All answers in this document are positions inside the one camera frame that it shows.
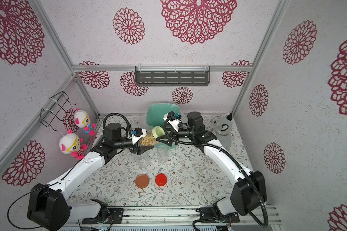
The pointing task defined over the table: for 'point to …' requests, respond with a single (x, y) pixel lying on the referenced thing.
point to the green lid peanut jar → (150, 139)
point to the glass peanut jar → (143, 160)
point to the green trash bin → (155, 113)
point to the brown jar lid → (142, 181)
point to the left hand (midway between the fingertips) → (150, 138)
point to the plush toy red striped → (71, 143)
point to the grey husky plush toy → (222, 126)
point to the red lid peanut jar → (163, 154)
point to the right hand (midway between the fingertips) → (159, 131)
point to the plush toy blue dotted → (82, 119)
